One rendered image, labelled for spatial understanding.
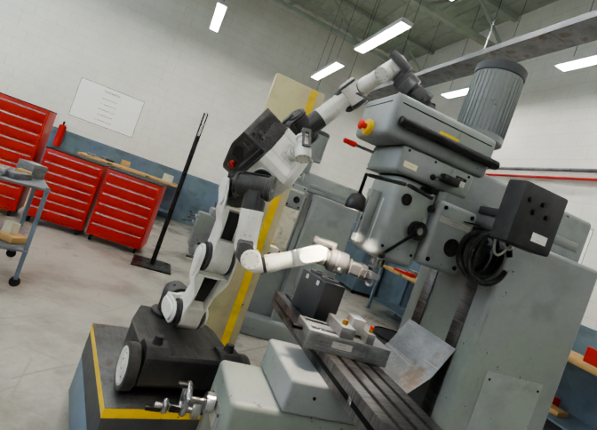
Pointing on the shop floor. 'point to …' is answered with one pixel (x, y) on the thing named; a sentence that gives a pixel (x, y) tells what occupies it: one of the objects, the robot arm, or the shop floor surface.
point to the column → (500, 338)
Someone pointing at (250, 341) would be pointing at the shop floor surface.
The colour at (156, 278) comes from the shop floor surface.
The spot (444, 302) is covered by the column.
